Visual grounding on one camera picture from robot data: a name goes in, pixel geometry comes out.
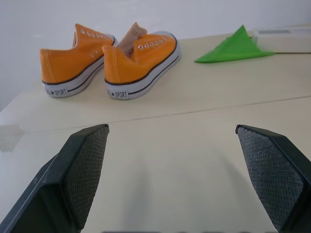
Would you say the orange canvas sneaker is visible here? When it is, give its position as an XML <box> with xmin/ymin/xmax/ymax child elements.
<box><xmin>102</xmin><ymin>22</ymin><xmax>182</xmax><ymax>101</ymax></box>
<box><xmin>39</xmin><ymin>23</ymin><xmax>119</xmax><ymax>99</ymax></box>

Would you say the green cloth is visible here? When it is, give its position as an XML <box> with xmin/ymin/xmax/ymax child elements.
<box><xmin>193</xmin><ymin>24</ymin><xmax>277</xmax><ymax>65</ymax></box>

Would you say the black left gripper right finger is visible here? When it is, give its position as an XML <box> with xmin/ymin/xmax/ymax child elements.
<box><xmin>235</xmin><ymin>124</ymin><xmax>311</xmax><ymax>233</ymax></box>

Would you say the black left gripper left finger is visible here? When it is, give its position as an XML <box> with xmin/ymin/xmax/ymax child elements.
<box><xmin>0</xmin><ymin>124</ymin><xmax>110</xmax><ymax>233</ymax></box>

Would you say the white flat box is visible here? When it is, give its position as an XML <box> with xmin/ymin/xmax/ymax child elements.
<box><xmin>250</xmin><ymin>27</ymin><xmax>311</xmax><ymax>54</ymax></box>

